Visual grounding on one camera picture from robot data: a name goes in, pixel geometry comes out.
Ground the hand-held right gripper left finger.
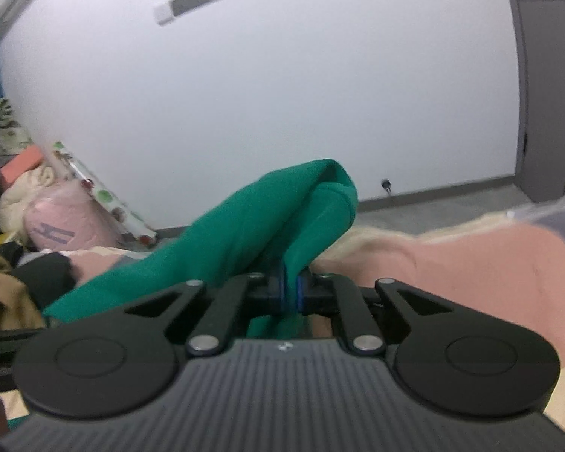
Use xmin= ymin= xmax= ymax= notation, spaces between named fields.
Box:
xmin=124 ymin=264 xmax=289 ymax=357

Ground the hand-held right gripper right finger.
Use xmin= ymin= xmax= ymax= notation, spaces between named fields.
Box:
xmin=296 ymin=270 xmax=454 ymax=357

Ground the green sweatshirt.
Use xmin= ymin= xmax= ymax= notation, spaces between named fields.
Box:
xmin=7 ymin=159 xmax=359 ymax=431

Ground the olive brown jacket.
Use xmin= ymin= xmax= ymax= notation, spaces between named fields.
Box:
xmin=0 ymin=244 xmax=46 ymax=331

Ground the black cloth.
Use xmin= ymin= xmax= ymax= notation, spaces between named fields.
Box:
xmin=7 ymin=250 xmax=77 ymax=312

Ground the pink plastic bag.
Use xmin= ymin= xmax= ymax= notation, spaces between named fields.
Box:
xmin=23 ymin=181 xmax=124 ymax=251

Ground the cream cloth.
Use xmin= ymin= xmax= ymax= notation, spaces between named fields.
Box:
xmin=0 ymin=165 xmax=58 ymax=234

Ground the checkered bed blanket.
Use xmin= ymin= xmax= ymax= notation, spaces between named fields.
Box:
xmin=0 ymin=188 xmax=565 ymax=438

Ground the patterned rolled mat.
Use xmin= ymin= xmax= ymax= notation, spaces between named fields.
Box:
xmin=52 ymin=140 xmax=159 ymax=248

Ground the camouflage cloth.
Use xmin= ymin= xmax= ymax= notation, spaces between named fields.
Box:
xmin=0 ymin=98 xmax=34 ymax=152

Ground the grey wardrobe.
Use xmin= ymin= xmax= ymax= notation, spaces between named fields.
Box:
xmin=499 ymin=0 xmax=565 ymax=204

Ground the wall switch panel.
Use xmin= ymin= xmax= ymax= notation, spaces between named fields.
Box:
xmin=153 ymin=0 xmax=231 ymax=27

